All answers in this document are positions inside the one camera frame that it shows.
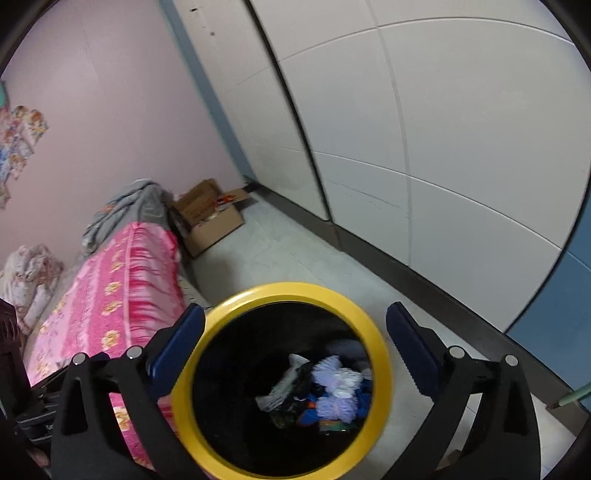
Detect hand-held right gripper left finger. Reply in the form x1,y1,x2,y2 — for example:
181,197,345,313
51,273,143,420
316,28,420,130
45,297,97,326
49,302,206,480

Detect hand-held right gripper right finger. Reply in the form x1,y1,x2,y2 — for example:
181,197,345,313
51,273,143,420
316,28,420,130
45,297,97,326
385,301,543,480

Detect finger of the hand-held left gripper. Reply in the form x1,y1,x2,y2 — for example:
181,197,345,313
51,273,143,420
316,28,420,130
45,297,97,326
14,367,68,446

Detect blue plastic bag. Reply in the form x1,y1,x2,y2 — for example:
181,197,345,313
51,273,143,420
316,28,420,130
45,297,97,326
295,377,374,428

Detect purple foam fruit net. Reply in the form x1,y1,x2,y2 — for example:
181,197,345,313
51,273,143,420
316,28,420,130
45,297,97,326
308,355,366,422

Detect white cloth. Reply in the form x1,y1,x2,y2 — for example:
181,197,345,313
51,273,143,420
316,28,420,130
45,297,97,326
255,353,312,412

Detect yellow rimmed trash can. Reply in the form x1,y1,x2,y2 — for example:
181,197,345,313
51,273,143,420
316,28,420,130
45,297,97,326
170,282,394,480

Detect folded floral quilt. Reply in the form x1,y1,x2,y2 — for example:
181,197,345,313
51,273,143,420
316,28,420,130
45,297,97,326
0,244,64,337

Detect cardboard box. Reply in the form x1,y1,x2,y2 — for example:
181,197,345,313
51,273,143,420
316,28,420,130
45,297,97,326
172,178,254,259

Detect grey floral quilt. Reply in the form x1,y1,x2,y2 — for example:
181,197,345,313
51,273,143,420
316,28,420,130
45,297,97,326
82,178,180,258

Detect blue door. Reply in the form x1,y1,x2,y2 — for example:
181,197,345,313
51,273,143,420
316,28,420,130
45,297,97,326
505,248,591,372

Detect green pole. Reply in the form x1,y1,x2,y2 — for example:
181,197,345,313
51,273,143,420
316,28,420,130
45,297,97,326
546,384,591,411

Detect white wardrobe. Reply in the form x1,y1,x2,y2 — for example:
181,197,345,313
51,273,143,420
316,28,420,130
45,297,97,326
172,0,591,334

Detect cartoon wall stickers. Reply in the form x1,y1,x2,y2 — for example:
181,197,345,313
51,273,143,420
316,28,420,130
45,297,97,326
0,79,49,209

